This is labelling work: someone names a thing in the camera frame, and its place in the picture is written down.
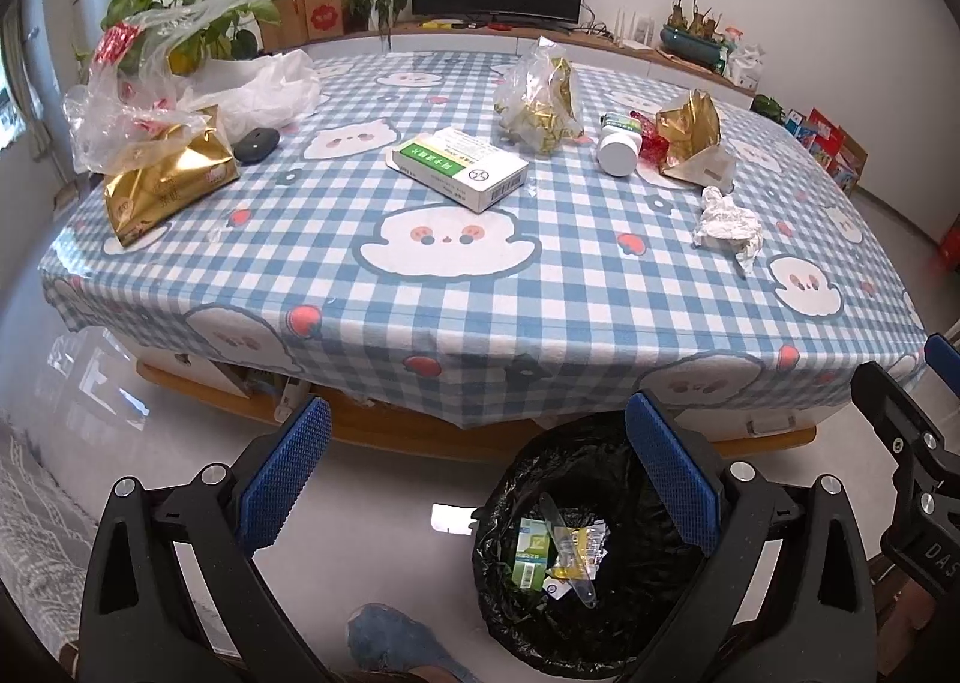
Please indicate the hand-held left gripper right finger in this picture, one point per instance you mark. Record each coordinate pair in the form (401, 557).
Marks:
(671, 480)

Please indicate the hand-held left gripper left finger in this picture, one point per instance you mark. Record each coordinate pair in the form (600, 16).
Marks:
(289, 480)

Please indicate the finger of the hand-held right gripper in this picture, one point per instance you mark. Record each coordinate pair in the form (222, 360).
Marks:
(943, 354)
(892, 413)

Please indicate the yellow snack wrapper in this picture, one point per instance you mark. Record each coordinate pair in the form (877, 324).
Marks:
(574, 555)

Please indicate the clear plastic tube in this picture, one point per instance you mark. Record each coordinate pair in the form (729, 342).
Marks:
(551, 514)

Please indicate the dark green medicine box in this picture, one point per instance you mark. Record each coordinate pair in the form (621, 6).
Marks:
(532, 552)

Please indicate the black-lined trash bin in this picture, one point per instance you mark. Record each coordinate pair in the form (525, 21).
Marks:
(525, 623)

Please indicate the white tissue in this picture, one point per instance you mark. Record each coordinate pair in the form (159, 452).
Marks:
(724, 222)

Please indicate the gold foil bag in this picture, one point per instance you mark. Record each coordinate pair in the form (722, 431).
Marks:
(686, 124)

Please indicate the white green box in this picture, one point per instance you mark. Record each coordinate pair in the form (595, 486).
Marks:
(450, 161)

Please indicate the clear bag of gold wrappers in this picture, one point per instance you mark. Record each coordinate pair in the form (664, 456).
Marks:
(540, 98)

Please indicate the red object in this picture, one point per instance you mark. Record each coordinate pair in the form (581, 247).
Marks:
(951, 240)

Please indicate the white wooden table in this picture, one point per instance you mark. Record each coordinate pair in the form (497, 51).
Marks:
(397, 428)

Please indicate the blue slipper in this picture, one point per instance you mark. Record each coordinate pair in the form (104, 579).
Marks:
(397, 642)

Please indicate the red cardboard box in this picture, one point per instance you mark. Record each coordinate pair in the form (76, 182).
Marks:
(851, 165)

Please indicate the yellow red gift box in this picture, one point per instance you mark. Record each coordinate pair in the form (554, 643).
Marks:
(825, 139)

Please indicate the blue checked tablecloth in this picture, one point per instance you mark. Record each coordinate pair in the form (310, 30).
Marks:
(450, 293)

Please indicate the grey patterned rug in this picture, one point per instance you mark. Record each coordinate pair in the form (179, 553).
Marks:
(30, 540)

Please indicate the blue gift box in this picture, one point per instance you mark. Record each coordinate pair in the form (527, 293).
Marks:
(799, 128)

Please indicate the small potted floor plant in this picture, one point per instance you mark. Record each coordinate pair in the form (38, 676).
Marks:
(766, 105)

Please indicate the gold tissue pack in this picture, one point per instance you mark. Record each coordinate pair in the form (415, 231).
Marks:
(165, 180)

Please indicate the white bottle green label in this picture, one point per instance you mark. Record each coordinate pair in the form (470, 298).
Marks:
(619, 150)

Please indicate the small black oval case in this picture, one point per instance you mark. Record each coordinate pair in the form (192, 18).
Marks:
(255, 144)

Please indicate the red plastic net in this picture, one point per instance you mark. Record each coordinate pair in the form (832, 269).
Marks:
(654, 143)

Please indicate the blue bonsai planter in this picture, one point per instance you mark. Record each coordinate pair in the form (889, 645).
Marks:
(686, 41)

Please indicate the clear plastic bag red print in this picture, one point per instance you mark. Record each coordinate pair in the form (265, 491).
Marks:
(135, 105)

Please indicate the white router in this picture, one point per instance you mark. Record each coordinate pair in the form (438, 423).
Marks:
(634, 38)

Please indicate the plain brown cardboard box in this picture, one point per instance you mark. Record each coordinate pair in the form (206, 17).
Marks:
(283, 23)

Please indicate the white television cabinet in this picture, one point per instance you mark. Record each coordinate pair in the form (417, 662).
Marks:
(450, 41)

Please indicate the brown box red flower print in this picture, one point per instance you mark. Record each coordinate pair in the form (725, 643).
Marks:
(324, 11)

